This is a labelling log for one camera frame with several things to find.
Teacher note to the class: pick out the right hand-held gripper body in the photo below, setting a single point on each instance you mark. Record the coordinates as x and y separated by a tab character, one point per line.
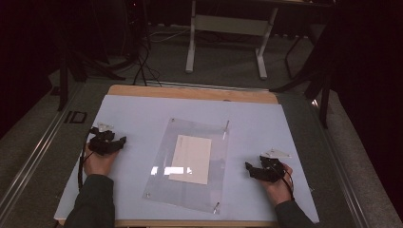
272	173

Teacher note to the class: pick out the white metal desk frame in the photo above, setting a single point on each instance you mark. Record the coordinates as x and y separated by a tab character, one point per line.
228	24

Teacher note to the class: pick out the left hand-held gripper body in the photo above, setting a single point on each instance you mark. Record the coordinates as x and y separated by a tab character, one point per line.
106	144

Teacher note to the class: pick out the white table mat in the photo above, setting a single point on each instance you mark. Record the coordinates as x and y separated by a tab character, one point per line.
133	110

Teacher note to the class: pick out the person's left hand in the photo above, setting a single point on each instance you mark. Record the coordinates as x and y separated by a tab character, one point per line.
98	164

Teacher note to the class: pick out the clear acrylic photo frame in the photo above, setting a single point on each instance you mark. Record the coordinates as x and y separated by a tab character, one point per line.
158	185

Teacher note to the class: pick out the person's right hand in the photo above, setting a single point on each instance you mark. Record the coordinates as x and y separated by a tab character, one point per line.
278	191

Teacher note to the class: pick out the aluminium floor rail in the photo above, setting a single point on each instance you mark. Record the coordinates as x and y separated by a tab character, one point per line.
345	177
34	158

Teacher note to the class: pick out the black metal chair legs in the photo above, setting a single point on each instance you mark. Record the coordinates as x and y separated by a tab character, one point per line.
289	60

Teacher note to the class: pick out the dark curtain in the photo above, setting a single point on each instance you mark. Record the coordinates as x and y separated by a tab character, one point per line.
22	57
370	79

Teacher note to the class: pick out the metal frame standoff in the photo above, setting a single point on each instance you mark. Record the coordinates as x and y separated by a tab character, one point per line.
147	194
216	207
226	129

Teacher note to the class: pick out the paper photo card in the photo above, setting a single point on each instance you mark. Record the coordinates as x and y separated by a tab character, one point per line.
190	158

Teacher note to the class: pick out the black tripod stand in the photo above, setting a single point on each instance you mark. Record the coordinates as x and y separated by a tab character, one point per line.
323	95
65	79

